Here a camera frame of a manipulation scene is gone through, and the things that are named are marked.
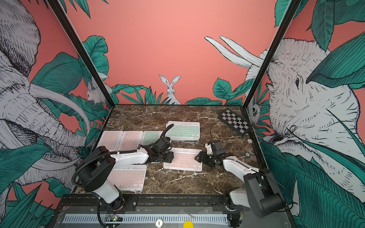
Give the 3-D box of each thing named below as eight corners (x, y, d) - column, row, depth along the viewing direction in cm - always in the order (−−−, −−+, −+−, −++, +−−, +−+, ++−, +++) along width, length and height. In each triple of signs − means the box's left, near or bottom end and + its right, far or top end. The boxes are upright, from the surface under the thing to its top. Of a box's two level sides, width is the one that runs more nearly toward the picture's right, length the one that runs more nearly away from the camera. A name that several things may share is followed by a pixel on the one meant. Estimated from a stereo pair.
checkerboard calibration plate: (242, 137, 104) (244, 134, 101) (217, 118, 115) (218, 115, 112) (251, 128, 109) (253, 125, 106) (225, 111, 120) (226, 108, 117)
